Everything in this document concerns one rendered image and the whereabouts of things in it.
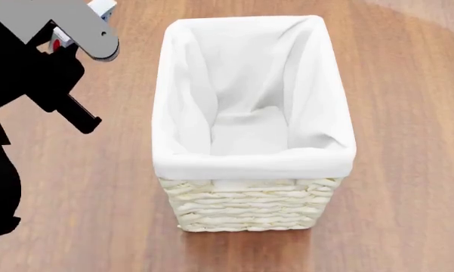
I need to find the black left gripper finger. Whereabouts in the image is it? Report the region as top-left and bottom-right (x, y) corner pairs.
(57, 93), (103, 135)

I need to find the white cloth basket liner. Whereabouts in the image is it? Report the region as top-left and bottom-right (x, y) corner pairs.
(151, 14), (357, 183)

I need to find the cream woven basket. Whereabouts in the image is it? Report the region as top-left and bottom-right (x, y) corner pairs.
(158, 175), (343, 233)

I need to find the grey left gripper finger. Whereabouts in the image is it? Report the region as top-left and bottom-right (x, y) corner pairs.
(0, 0), (120, 61)

